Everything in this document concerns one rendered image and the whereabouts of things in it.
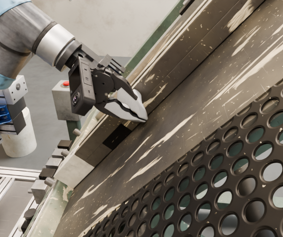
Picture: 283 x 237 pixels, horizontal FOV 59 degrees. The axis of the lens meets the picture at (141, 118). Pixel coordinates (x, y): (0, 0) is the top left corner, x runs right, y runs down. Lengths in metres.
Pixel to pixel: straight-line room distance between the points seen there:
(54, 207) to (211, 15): 0.62
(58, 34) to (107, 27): 3.93
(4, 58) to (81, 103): 0.19
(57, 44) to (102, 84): 0.11
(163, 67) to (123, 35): 3.89
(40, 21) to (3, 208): 1.43
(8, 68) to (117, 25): 3.87
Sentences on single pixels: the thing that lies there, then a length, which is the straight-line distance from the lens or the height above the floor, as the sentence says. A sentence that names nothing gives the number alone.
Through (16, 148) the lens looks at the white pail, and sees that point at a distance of 2.40.
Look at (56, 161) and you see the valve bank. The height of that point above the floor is 0.77.
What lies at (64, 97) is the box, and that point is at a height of 0.89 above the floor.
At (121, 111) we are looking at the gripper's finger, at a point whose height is 1.21.
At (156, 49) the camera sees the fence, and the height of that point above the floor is 1.21.
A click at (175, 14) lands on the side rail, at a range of 1.13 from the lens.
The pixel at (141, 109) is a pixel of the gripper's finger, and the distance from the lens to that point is 0.52.
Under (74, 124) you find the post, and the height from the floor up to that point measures 0.71.
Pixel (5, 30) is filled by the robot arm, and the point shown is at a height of 1.37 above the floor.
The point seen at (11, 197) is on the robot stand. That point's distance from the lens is 1.84.
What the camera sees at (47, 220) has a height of 0.90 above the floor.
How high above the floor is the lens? 1.48
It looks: 33 degrees down
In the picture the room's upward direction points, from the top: straight up
